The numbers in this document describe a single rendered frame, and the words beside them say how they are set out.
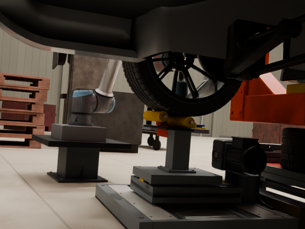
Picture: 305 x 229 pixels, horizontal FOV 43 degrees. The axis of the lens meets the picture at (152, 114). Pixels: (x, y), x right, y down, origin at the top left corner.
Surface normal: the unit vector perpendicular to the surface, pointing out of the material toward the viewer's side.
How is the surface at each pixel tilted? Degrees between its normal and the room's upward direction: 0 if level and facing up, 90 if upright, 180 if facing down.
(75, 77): 93
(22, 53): 90
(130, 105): 90
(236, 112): 90
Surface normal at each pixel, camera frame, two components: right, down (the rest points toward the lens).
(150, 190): -0.93, -0.07
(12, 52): 0.47, 0.03
